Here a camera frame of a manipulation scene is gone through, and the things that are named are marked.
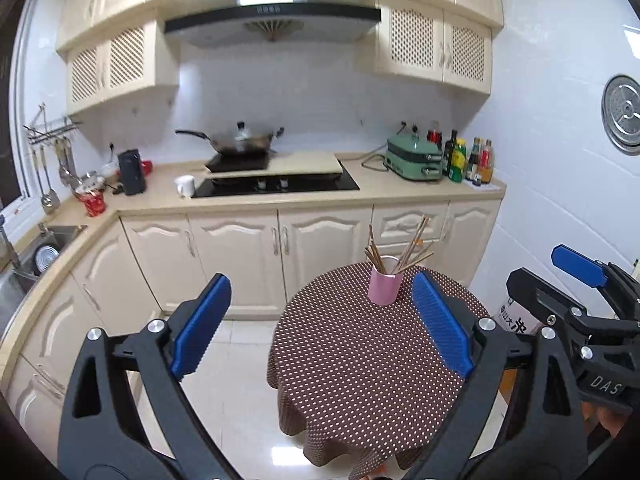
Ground metal bowl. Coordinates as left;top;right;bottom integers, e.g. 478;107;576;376
75;172;106;196

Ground dark sauce bottle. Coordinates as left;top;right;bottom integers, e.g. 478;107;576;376
466;137;481;181

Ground black induction hob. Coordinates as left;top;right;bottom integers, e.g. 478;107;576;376
205;152;274;174

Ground black electric kettle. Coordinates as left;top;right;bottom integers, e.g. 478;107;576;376
117;149;148;196

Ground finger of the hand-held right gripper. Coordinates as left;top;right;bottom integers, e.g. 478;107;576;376
550;244;640;311
506;267;640;348

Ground round metal pot lid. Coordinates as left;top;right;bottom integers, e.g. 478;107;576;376
601;75;640;156

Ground black wok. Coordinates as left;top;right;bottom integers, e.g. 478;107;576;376
175;121;286;157

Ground black power cord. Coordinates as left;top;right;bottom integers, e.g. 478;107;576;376
361;147;389;171

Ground metal faucet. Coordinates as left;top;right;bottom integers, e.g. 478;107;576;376
0;214;24;272

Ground red utensil holder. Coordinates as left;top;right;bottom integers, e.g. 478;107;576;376
77;187;109;219

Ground green electric cooker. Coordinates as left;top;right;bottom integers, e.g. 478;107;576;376
385;132;445;182

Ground black glass cooktop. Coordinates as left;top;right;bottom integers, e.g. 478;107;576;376
191;170;361;199

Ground glass wok lid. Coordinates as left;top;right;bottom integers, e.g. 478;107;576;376
212;121;274;144

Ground bunch of wooden chopsticks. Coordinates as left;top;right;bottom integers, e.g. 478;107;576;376
364;215;436;276

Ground lattice-door wall cabinet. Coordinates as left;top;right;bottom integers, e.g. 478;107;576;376
65;20;181;116
355;0;494;95

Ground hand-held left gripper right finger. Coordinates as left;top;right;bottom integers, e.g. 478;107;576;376
400;270;586;480

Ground green yellow-label bottle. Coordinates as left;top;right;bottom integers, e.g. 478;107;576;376
448;139;469;183

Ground dark green oil bottle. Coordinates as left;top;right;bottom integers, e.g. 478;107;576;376
442;130;458;179

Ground brown dotted tablecloth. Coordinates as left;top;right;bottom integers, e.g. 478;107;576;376
266;261;506;480

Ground metal pot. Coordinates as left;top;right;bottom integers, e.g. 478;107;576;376
32;244;61;277

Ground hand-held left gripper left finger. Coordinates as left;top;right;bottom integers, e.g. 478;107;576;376
57;274;233;480

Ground hanging metal utensil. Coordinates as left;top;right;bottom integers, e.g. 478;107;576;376
54;137;77;187
31;147;62;215

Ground steel sink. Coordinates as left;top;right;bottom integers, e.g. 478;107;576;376
0;225;89;312

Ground pink cup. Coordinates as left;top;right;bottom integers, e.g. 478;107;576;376
368;255;403;306

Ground range hood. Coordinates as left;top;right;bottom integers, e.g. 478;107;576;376
164;0;383;50

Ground beige cutting board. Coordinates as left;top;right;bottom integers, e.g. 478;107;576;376
207;151;344;181

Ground person's right hand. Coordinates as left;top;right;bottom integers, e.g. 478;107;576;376
583;404;633;449

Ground red-label sauce bottle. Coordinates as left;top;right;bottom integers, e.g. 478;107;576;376
481;140;496;184

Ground dark window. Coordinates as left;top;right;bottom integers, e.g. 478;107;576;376
0;0;32;211

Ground white green rice bag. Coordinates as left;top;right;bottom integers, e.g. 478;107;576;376
497;295;544;337

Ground metal wall rack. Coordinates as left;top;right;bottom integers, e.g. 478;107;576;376
22;104;84;146

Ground cream kitchen base cabinets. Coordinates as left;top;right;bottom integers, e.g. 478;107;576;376
0;152;507;466

